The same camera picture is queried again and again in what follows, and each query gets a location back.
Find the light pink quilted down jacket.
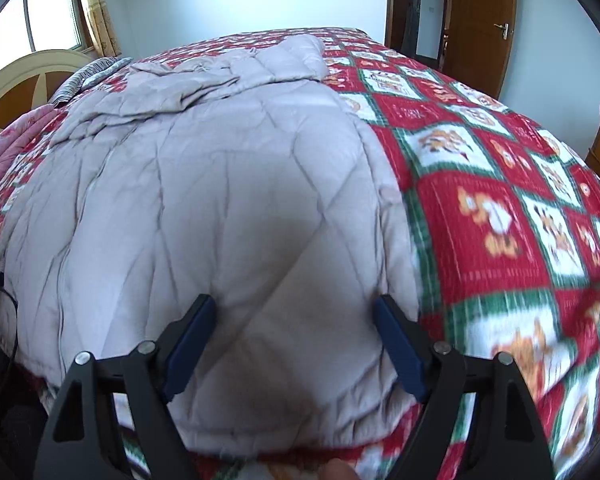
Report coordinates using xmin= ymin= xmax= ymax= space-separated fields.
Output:
xmin=0 ymin=35 xmax=418 ymax=456

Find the pink folded blanket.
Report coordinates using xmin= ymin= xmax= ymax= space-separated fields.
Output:
xmin=0 ymin=104 xmax=60 ymax=180

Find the silver door handle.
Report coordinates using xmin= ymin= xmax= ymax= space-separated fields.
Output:
xmin=495 ymin=23 xmax=509 ymax=40

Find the striped grey pillow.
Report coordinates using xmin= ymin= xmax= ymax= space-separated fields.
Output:
xmin=47 ymin=56 xmax=133 ymax=107

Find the yellow right curtain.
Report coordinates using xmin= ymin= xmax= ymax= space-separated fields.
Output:
xmin=81 ymin=0 xmax=121 ymax=56

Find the cream and brown headboard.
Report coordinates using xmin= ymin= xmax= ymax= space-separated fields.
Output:
xmin=0 ymin=49 xmax=94 ymax=132

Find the red patterned bed sheet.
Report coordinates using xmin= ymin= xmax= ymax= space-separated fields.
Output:
xmin=0 ymin=27 xmax=600 ymax=479

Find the aluminium frame window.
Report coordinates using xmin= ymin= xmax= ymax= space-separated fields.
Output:
xmin=0 ymin=0 xmax=93 ymax=70

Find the brown wooden door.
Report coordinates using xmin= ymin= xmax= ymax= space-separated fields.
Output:
xmin=442 ymin=0 xmax=516 ymax=99

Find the person's right hand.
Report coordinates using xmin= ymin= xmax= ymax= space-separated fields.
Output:
xmin=318 ymin=460 xmax=360 ymax=480

